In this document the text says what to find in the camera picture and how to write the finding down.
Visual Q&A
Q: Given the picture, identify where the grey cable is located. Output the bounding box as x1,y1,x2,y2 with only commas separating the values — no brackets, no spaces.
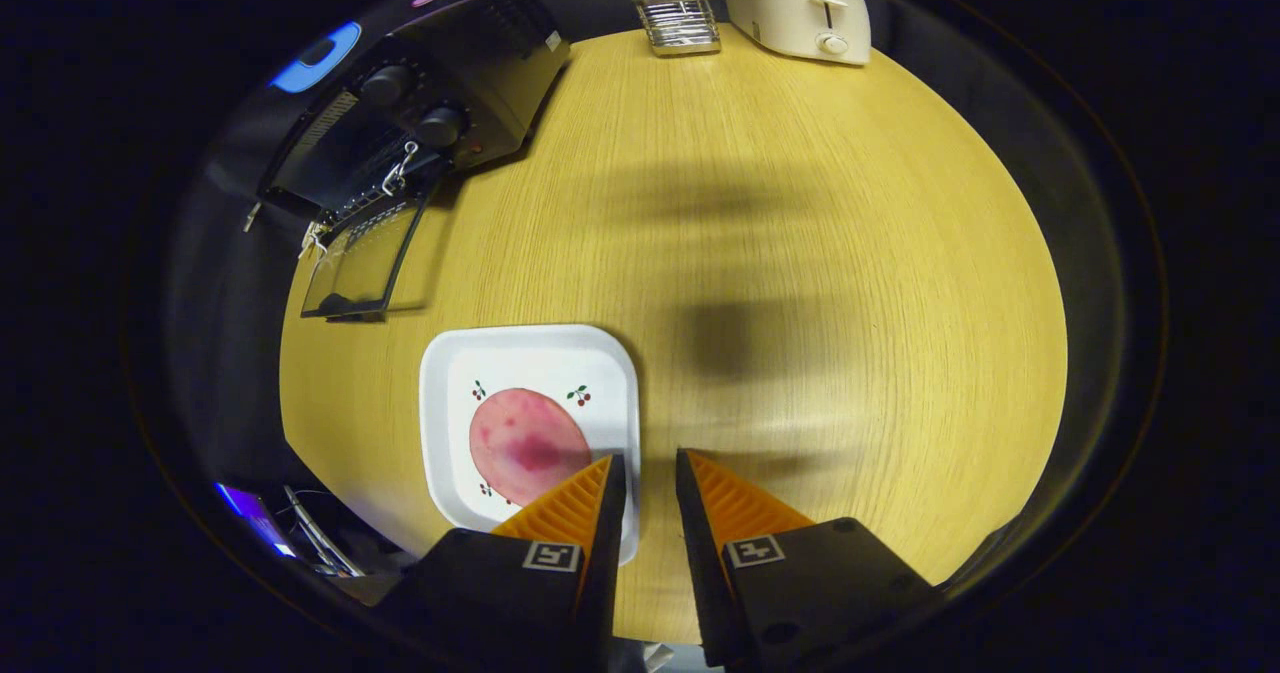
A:
283,485,367,578

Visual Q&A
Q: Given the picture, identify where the black toaster oven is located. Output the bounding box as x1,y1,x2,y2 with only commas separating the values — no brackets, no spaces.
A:
240,0,573,322

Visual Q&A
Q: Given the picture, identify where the white bread toaster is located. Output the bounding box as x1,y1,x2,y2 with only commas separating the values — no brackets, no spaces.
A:
714,0,873,66

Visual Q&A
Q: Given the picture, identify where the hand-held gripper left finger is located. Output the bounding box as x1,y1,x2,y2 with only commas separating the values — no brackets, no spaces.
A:
375,453,629,673

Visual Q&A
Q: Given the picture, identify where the white square plate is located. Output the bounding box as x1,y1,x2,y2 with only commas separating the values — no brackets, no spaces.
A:
418,324,641,566

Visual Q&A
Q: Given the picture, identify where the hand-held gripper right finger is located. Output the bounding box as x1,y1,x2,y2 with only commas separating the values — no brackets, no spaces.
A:
675,448,946,669

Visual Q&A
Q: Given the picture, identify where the metal wire rack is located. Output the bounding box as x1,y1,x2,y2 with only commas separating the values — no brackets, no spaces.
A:
632,0,722,58

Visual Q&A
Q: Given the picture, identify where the pink ham slice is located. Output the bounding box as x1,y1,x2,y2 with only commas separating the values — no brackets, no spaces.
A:
468,387,593,507

